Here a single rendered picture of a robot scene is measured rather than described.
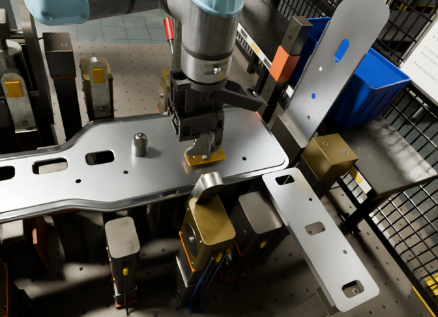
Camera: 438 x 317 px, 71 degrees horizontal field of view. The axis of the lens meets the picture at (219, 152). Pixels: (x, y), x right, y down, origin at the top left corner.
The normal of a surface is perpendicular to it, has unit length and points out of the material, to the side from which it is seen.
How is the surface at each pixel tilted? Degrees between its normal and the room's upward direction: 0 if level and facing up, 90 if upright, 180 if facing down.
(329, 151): 0
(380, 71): 90
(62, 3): 89
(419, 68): 90
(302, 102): 90
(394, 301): 0
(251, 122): 0
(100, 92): 78
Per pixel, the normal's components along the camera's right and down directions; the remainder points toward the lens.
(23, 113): 0.42, 0.60
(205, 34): -0.17, 0.76
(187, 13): -0.73, 0.47
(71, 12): 0.54, 0.83
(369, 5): -0.90, 0.16
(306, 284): 0.22, -0.65
